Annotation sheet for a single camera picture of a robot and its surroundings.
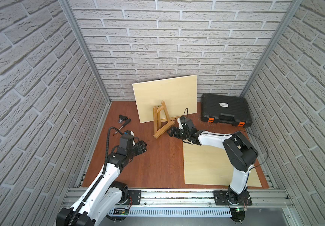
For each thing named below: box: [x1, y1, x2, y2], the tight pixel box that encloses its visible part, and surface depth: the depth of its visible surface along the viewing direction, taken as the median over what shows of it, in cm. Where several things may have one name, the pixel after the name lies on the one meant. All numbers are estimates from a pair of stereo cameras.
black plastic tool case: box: [200, 93, 253, 128], surface depth 109 cm
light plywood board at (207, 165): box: [182, 141, 262, 187], surface depth 83 cm
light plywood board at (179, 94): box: [131, 74, 198, 123], surface depth 94 cm
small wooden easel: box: [153, 100, 182, 139], surface depth 96 cm
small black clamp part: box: [117, 114, 130, 124], surface depth 109 cm
